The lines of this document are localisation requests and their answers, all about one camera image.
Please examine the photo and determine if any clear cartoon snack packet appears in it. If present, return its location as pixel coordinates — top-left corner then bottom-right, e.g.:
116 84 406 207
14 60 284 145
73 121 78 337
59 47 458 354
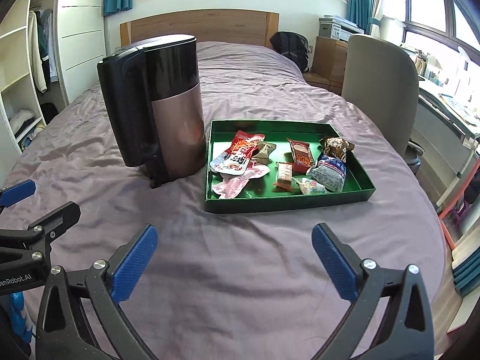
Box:
295 177 327 195

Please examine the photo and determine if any blue grey snack bag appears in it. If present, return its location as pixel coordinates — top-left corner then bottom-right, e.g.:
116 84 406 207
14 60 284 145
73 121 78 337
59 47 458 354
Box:
306 154 347 193

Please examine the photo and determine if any small brown bar packet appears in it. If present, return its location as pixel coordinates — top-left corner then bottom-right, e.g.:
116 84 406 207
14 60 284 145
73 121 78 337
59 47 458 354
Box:
273 163 293 191

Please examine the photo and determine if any brown gold snack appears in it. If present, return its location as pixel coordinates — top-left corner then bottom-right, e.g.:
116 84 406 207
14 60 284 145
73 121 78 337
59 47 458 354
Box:
320 136 355 163

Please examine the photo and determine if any red square snack packet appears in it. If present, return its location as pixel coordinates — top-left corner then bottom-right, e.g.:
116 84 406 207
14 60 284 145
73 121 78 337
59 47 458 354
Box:
287 138 314 174

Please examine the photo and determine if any pink strawberry cartoon snack packet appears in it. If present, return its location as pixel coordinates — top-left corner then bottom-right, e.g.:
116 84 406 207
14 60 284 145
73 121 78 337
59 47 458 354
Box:
211 161 270 199

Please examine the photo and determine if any small olive candy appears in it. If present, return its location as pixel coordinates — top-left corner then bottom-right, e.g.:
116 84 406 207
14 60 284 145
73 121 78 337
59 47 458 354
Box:
251 141 277 165

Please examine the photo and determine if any long red snack packet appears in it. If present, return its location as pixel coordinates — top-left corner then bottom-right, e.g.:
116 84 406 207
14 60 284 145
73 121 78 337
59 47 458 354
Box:
209 130 265 176

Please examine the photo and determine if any blue gloved hand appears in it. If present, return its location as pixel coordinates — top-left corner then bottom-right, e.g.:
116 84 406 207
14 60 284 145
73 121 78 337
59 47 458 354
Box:
8 292 33 344

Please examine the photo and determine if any purple bed sheet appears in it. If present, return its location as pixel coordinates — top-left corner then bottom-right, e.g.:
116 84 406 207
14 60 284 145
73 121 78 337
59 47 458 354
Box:
1 42 445 359

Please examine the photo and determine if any white wardrobe shelving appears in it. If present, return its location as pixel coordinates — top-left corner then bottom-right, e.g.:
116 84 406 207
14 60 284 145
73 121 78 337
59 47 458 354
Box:
1 0 106 176

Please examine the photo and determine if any black and copper kettle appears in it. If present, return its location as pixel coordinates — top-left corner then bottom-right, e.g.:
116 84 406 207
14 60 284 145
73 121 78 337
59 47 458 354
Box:
97 34 206 188

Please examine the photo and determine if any green shallow tray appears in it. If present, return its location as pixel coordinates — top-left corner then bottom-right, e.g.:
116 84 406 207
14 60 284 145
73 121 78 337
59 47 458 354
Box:
203 118 377 214

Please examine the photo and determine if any beige office chair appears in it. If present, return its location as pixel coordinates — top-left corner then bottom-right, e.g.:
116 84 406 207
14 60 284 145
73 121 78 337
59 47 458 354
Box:
342 34 423 174

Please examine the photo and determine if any wooden bedside cabinet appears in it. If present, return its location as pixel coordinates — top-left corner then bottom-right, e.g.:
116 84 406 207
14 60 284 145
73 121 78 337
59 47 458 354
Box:
304 37 348 95

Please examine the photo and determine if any black backpack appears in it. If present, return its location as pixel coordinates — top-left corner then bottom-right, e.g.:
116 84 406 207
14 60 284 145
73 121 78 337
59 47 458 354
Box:
270 32 308 72

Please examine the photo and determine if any wooden headboard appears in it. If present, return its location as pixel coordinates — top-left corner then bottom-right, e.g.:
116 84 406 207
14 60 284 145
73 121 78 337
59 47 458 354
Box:
120 9 279 48

